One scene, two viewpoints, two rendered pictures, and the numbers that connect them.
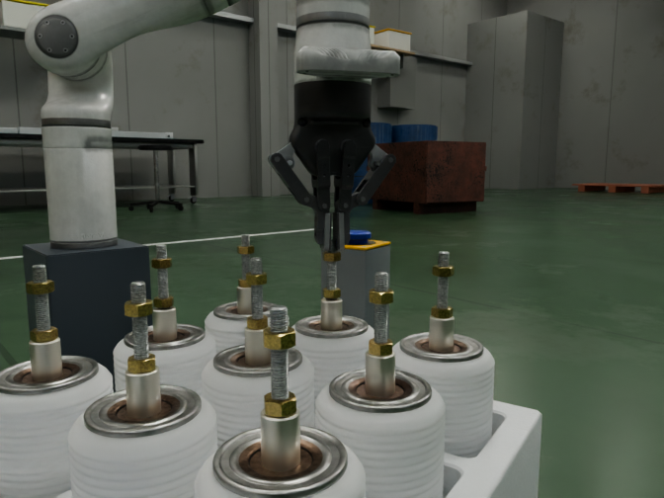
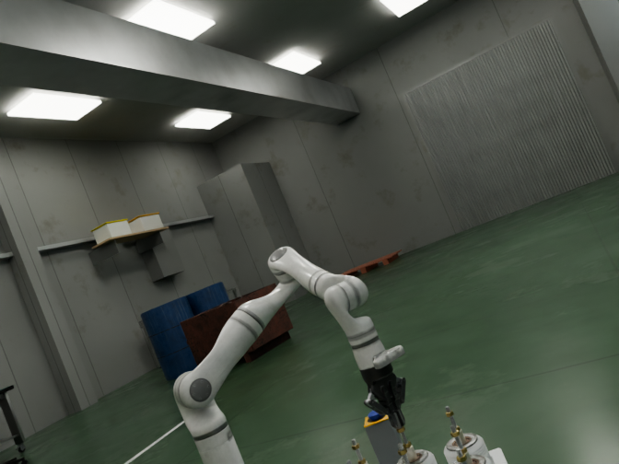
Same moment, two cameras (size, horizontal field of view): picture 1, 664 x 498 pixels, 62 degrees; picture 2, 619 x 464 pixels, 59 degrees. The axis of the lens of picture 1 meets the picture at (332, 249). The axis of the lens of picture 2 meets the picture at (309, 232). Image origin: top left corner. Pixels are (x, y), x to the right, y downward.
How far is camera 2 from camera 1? 91 cm
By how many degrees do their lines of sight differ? 26
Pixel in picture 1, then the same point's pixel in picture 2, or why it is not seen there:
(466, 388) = (482, 451)
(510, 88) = (253, 224)
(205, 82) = not seen: outside the picture
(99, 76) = not seen: hidden behind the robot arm
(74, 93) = (202, 413)
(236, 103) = (21, 334)
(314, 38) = (367, 351)
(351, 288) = (389, 440)
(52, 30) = (198, 388)
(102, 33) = (220, 377)
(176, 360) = not seen: outside the picture
